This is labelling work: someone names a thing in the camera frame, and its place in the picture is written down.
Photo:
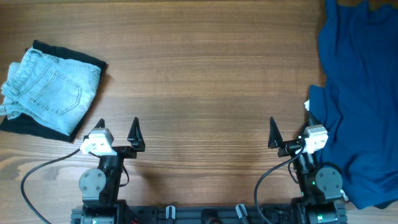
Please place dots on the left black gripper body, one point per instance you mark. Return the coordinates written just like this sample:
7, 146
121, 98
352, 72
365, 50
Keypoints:
127, 152

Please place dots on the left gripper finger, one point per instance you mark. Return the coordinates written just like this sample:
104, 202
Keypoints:
100, 124
135, 136

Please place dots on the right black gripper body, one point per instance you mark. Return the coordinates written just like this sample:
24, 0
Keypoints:
292, 147

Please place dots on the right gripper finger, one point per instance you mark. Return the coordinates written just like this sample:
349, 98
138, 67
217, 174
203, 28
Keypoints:
312, 121
275, 137

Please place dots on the blue t-shirt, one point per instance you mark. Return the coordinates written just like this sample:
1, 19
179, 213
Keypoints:
358, 103

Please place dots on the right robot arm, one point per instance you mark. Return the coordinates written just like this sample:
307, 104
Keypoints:
320, 185

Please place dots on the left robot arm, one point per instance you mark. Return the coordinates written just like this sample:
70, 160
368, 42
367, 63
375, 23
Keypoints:
100, 186

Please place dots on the white garment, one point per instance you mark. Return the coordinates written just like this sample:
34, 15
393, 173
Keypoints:
307, 105

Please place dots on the folded light blue jeans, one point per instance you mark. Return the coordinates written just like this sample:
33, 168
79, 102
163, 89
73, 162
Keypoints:
55, 92

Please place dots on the folded black garment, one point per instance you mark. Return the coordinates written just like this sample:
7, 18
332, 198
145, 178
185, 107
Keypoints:
25, 124

